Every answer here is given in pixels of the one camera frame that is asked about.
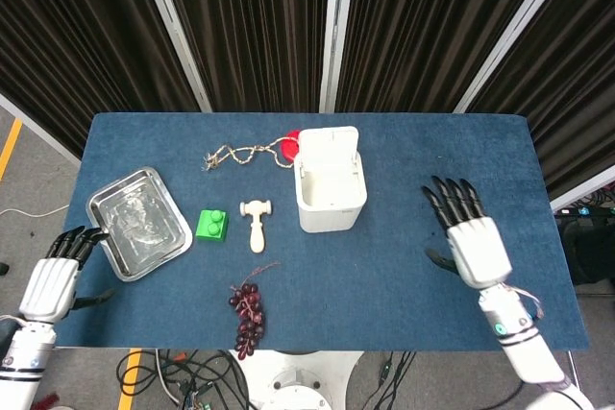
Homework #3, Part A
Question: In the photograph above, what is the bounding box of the small wooden toy hammer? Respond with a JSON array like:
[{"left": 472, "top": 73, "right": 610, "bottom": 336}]
[{"left": 239, "top": 199, "right": 274, "bottom": 254}]

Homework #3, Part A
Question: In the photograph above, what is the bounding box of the green toy building block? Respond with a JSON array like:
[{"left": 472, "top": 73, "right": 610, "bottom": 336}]
[{"left": 195, "top": 208, "right": 230, "bottom": 242}]

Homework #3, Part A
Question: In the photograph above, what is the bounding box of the blue felt table cloth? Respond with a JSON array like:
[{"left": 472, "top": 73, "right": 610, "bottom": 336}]
[{"left": 57, "top": 111, "right": 590, "bottom": 351}]

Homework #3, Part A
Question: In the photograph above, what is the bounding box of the red round disc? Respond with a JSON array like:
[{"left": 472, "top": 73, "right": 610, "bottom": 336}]
[{"left": 280, "top": 130, "right": 303, "bottom": 164}]

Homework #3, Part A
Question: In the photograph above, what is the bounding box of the braided twine rope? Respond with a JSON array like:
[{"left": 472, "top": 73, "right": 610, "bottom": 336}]
[{"left": 200, "top": 135, "right": 300, "bottom": 174}]

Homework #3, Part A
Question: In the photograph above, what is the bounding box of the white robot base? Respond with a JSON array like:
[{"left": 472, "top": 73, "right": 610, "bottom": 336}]
[{"left": 230, "top": 350, "right": 364, "bottom": 410}]

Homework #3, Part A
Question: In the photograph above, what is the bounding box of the white lidded bin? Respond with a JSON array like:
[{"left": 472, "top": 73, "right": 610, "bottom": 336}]
[{"left": 293, "top": 125, "right": 369, "bottom": 234}]

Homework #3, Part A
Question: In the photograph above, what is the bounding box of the black floor cable bundle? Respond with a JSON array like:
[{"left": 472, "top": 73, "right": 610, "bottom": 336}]
[{"left": 116, "top": 350, "right": 251, "bottom": 410}]

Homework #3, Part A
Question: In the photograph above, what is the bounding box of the white divider frame post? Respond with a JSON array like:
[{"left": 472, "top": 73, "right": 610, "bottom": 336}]
[
  {"left": 133, "top": 0, "right": 213, "bottom": 113},
  {"left": 454, "top": 0, "right": 585, "bottom": 114},
  {"left": 319, "top": 0, "right": 357, "bottom": 113}
]

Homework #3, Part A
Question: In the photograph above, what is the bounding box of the dark purple grape bunch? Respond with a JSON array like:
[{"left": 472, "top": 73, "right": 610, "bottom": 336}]
[{"left": 228, "top": 261, "right": 281, "bottom": 361}]

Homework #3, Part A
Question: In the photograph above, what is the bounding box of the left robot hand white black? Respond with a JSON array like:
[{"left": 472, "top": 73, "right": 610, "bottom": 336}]
[{"left": 17, "top": 226, "right": 117, "bottom": 324}]

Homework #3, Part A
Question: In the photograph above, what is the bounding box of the dark pleated divider panel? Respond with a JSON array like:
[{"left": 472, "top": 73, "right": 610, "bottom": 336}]
[
  {"left": 154, "top": 0, "right": 337, "bottom": 113},
  {"left": 0, "top": 0, "right": 201, "bottom": 157},
  {"left": 470, "top": 0, "right": 615, "bottom": 200},
  {"left": 335, "top": 0, "right": 558, "bottom": 114}
]

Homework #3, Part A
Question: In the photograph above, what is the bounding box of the white floor cable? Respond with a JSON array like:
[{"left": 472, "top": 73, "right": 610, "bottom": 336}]
[{"left": 0, "top": 203, "right": 71, "bottom": 220}]

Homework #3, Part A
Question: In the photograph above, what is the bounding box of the black equipment box with cables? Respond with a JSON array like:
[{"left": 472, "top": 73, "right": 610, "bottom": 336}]
[{"left": 554, "top": 205, "right": 615, "bottom": 286}]

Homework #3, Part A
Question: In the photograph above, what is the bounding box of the rectangular steel tray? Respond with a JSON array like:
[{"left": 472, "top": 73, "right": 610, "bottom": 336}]
[{"left": 85, "top": 165, "right": 194, "bottom": 283}]

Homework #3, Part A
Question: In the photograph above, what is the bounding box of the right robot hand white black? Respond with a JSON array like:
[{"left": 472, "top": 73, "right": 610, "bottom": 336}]
[{"left": 421, "top": 175, "right": 513, "bottom": 289}]

